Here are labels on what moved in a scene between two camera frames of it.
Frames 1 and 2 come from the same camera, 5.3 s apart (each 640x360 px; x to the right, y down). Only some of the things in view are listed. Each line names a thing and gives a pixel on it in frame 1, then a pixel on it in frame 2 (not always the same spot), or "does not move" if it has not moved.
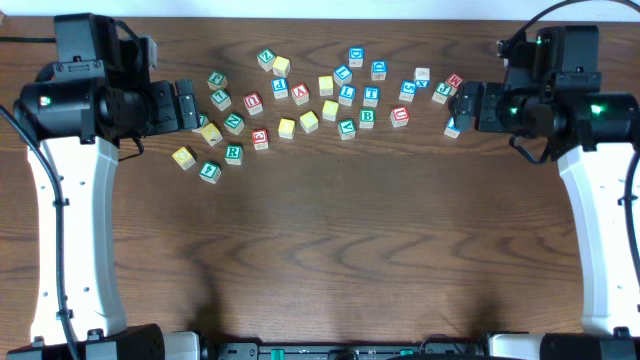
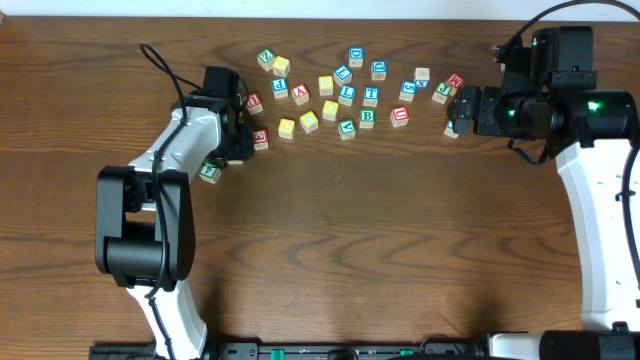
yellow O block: x=286 y=128 does not move
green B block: x=367 y=118 does not move
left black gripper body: x=186 y=103 -> x=242 y=138
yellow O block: x=329 y=110 does not move
